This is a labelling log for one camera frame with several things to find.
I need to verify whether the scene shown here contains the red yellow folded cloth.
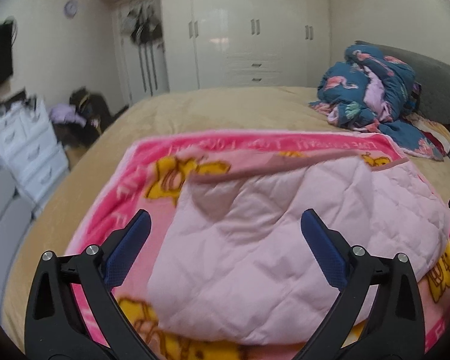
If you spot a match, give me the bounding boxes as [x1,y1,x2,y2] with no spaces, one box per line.
[405,113,450,157]

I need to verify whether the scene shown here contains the grey white cabinet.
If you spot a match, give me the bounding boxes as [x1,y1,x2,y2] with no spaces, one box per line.
[0,169,32,319]

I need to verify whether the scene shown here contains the grey bed headboard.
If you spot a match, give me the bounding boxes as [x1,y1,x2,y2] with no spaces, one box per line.
[353,40,450,159]

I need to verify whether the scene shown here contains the white drawer dresser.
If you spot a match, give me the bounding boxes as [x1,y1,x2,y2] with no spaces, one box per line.
[0,98,69,207]

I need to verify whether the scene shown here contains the round wall clock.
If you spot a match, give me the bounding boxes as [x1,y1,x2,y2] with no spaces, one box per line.
[64,0,79,19]

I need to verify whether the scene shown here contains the white bedroom door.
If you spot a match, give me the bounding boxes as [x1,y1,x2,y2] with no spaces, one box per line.
[113,0,170,105]

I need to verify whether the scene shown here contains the blue floral quilt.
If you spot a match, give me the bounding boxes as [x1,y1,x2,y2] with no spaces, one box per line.
[310,45,444,161]

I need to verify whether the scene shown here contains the purple cloth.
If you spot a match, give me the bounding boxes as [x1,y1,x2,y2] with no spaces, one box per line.
[49,103,87,128]

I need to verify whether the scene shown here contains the white glossy wardrobe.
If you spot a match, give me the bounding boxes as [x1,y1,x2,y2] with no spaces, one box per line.
[95,0,331,91]

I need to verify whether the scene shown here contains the pink quilted jacket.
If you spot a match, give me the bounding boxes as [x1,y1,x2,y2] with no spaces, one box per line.
[147,152,450,345]

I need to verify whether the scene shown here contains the hanging bags on door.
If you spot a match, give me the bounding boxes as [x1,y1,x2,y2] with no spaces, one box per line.
[120,4,163,47]

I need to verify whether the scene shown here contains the pink bear print blanket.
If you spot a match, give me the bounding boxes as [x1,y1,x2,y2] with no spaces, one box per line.
[63,128,450,360]

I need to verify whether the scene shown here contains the dark bag pile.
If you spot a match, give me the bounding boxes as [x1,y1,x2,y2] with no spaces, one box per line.
[52,87,129,148]

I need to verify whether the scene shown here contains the beige bed cover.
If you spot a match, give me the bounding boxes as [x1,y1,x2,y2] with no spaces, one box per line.
[1,85,450,350]

